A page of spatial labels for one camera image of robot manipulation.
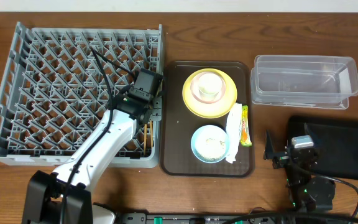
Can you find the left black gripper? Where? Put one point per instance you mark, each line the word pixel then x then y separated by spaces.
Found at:
pixel 156 109

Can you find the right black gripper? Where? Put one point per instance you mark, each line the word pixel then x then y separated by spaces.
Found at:
pixel 269 148

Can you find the green orange snack wrapper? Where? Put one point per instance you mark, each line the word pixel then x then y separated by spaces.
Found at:
pixel 245 134

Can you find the white napkin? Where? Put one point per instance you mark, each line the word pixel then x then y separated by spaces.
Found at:
pixel 233 130

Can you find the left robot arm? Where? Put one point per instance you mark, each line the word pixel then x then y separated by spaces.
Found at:
pixel 64 196

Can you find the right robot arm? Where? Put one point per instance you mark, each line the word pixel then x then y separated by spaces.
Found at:
pixel 308 192

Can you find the dark brown serving tray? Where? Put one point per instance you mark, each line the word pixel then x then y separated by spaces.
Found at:
pixel 179 123

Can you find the pink plastic bowl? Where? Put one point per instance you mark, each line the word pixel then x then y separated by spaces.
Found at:
pixel 195 91

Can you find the black plastic tray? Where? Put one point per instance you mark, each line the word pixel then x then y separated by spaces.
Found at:
pixel 339 150

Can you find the yellow plastic plate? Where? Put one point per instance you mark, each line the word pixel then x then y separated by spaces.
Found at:
pixel 214 110

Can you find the cream plastic cup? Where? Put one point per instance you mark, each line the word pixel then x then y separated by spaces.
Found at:
pixel 209 85

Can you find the clear plastic bin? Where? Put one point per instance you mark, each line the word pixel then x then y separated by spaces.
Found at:
pixel 308 81

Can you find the grey plastic dish rack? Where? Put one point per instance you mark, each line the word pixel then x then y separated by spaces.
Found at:
pixel 54 88

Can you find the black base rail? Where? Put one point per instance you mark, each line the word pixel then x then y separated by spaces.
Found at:
pixel 252 218

